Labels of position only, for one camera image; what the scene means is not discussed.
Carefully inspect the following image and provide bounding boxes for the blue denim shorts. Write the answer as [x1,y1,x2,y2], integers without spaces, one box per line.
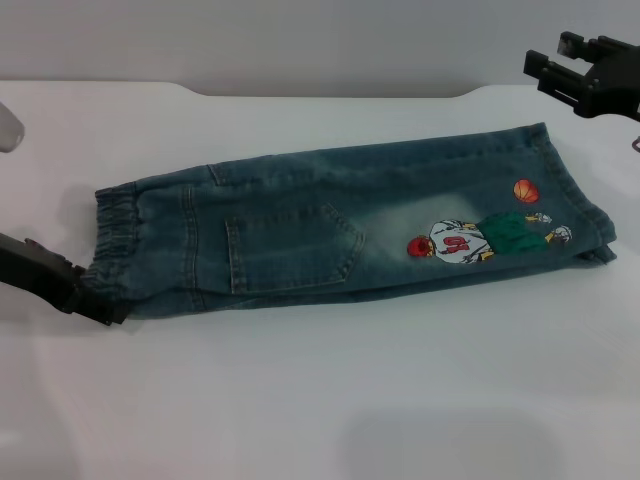
[82,121,617,321]

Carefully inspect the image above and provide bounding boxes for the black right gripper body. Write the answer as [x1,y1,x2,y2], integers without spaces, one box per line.
[582,34,640,122]

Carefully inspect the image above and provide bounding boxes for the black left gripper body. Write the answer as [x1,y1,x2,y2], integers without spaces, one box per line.
[0,231,84,316]

